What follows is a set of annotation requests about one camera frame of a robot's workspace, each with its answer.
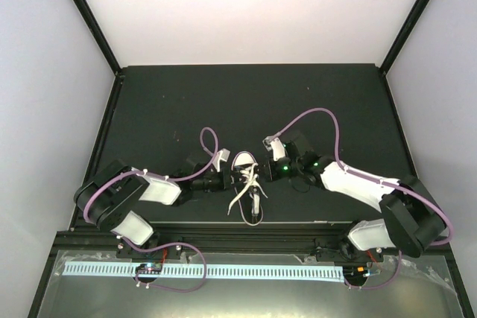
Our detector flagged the small circuit board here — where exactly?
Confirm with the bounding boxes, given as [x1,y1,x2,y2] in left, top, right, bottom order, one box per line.
[349,266,381,278]
[135,263,162,274]

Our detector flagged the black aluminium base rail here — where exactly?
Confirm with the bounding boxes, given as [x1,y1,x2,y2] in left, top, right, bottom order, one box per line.
[55,220,452,263]

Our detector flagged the black table mat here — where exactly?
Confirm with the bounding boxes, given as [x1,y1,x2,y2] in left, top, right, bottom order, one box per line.
[83,63,426,224]

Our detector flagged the black white sneaker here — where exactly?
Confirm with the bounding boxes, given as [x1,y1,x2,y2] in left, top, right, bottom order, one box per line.
[227,151,267,226]

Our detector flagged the purple cable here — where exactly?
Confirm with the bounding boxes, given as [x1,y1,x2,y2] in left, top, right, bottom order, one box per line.
[275,107,455,292]
[83,127,209,292]

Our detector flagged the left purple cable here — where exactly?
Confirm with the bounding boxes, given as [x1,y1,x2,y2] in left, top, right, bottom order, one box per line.
[83,127,209,292]

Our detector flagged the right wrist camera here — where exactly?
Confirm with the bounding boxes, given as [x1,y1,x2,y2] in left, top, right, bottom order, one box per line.
[262,136,287,162]

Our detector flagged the left black frame post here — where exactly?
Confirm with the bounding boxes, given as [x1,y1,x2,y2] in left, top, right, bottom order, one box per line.
[72,0,121,75]

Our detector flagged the light blue slotted cable duct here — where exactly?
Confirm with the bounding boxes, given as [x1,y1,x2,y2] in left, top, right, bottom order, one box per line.
[62,261,344,283]

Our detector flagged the white shoelace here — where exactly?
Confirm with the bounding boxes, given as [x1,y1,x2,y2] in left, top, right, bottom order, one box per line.
[227,163,267,218]

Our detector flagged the black frame post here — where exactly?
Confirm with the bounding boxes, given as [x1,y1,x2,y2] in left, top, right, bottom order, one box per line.
[72,0,121,75]
[379,0,431,75]

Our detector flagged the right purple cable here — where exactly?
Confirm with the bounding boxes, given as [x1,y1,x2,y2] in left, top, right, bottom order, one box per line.
[275,107,455,292]

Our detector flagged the right small circuit board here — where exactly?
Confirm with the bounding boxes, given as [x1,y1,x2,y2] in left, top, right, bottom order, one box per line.
[349,266,381,278]

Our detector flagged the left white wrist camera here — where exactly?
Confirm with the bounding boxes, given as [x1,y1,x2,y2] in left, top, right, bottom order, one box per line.
[212,148,230,172]

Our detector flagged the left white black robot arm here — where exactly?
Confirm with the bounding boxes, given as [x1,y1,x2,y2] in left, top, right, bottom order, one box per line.
[74,149,232,258]

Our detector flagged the left small circuit board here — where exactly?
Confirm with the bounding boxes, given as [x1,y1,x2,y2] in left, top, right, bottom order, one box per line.
[135,263,162,274]

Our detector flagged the right black frame post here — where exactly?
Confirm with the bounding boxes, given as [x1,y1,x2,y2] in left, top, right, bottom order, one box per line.
[379,0,431,75]

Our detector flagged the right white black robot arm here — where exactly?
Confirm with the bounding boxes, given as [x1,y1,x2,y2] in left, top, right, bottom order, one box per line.
[263,132,449,261]

